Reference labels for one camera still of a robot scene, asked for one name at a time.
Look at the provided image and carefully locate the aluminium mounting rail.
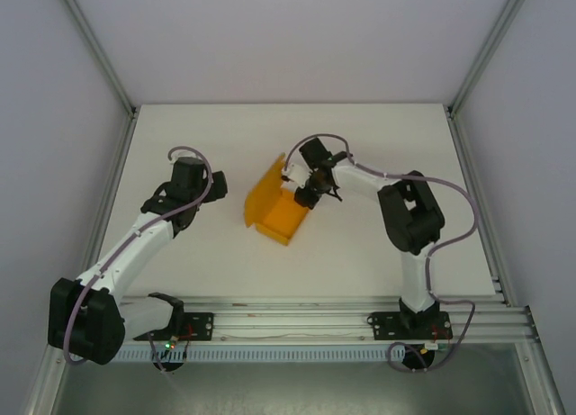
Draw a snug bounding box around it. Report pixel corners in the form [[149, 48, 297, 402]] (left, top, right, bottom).
[[48, 295, 540, 345]]

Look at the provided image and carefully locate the aluminium frame post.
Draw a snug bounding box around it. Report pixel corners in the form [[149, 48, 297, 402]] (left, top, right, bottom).
[[445, 0, 536, 114], [53, 0, 139, 117]]

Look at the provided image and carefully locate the grey slotted cable duct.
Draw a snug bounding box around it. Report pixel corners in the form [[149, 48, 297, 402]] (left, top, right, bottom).
[[107, 346, 454, 363]]

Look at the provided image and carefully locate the black round cable grommet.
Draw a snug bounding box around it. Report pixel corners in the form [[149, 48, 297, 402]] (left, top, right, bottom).
[[400, 345, 436, 372], [152, 358, 185, 374]]

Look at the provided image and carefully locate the orange paper box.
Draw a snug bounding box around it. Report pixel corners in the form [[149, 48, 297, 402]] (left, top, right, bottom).
[[243, 151, 311, 248]]

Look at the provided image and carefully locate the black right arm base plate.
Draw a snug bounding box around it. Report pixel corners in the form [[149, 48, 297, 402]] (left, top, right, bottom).
[[367, 311, 452, 342]]

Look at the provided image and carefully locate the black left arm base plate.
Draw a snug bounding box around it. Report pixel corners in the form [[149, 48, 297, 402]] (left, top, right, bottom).
[[131, 311, 215, 342]]

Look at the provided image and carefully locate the grey metal sheet panel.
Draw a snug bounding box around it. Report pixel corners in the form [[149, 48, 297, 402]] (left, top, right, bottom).
[[24, 342, 566, 415]]

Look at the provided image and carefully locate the aluminium table side rail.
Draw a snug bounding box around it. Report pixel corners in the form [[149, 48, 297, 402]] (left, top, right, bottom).
[[445, 106, 514, 306], [71, 111, 140, 299]]

